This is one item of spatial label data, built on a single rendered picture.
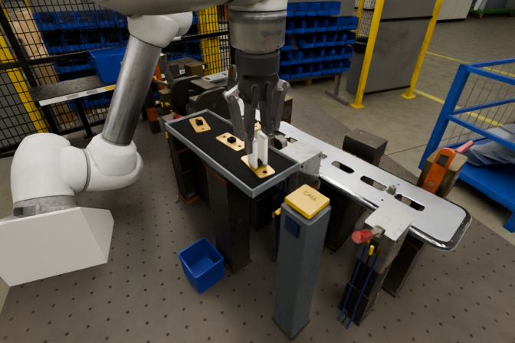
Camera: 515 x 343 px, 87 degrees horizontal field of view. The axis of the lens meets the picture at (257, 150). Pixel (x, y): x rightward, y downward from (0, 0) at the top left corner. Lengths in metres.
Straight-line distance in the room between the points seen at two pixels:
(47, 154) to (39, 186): 0.10
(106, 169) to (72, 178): 0.11
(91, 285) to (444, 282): 1.10
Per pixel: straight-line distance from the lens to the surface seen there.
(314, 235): 0.54
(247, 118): 0.50
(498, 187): 2.70
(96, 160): 1.09
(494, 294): 1.16
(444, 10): 12.50
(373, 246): 0.67
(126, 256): 1.08
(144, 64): 0.98
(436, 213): 0.83
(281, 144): 0.78
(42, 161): 1.05
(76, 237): 1.01
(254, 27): 0.43
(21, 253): 1.08
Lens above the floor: 1.51
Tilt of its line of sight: 33 degrees down
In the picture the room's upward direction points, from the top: straight up
